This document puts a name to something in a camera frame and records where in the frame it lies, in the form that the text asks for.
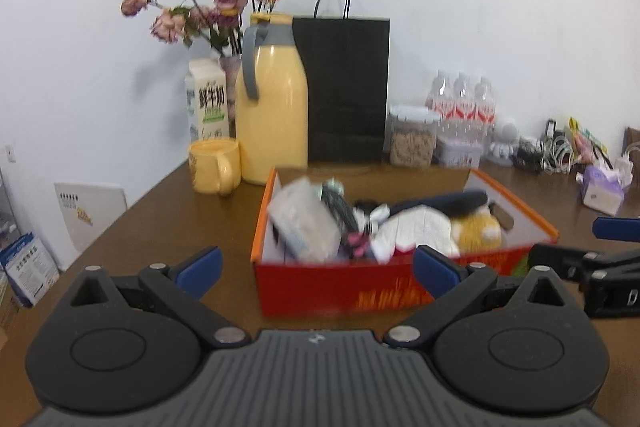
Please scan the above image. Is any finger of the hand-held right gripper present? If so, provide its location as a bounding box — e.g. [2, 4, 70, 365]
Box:
[592, 216, 640, 243]
[527, 243, 594, 281]

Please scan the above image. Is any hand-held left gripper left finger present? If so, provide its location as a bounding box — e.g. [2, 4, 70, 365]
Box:
[70, 245, 252, 350]

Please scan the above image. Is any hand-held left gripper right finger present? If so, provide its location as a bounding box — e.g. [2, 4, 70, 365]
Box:
[382, 245, 569, 350]

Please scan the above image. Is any white cloth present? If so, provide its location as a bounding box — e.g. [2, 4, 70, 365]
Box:
[372, 204, 461, 265]

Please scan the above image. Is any yellow white plush toy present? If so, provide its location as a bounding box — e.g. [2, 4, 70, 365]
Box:
[450, 202, 503, 253]

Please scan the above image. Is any dark zip case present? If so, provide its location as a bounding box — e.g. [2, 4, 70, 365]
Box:
[390, 189, 490, 215]

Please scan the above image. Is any black braided cable pink tie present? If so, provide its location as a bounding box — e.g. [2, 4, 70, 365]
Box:
[320, 179, 373, 258]

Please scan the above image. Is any clear plastic packet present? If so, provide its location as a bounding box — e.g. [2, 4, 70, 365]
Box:
[267, 177, 343, 264]

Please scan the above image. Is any red orange cardboard box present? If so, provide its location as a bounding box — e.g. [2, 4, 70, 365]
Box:
[250, 167, 560, 319]

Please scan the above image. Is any purple tissue pack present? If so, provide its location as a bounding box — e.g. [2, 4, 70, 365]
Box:
[576, 164, 626, 216]

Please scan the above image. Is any white charger plug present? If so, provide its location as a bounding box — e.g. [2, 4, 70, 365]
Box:
[614, 142, 640, 185]

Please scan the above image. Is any black desk rack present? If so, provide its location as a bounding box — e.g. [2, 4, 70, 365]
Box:
[622, 127, 640, 158]

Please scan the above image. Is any colourful snack packet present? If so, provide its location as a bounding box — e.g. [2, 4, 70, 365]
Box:
[567, 117, 613, 168]

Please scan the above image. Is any yellow mug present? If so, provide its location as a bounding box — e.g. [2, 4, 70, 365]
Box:
[188, 138, 242, 196]

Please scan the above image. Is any pale printed tin box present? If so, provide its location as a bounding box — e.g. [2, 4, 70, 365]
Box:
[434, 134, 485, 169]

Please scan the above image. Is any clear seed container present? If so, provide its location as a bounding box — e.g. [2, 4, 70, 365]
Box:
[387, 105, 442, 168]

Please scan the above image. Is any white robot figure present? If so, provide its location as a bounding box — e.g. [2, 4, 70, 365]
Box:
[487, 117, 521, 166]

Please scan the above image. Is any white milk carton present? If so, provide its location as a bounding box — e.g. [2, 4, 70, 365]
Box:
[185, 58, 231, 142]

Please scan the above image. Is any yellow thermos jug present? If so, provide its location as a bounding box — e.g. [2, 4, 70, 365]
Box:
[235, 13, 309, 186]

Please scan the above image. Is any blue white box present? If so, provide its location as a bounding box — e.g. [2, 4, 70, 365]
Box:
[0, 232, 60, 308]

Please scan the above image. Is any black paper bag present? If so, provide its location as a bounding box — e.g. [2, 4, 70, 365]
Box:
[292, 0, 392, 162]

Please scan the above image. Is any glass flower vase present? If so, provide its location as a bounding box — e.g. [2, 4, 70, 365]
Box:
[219, 54, 244, 138]

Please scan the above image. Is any black charger with cables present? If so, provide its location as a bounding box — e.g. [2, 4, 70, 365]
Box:
[512, 136, 546, 172]

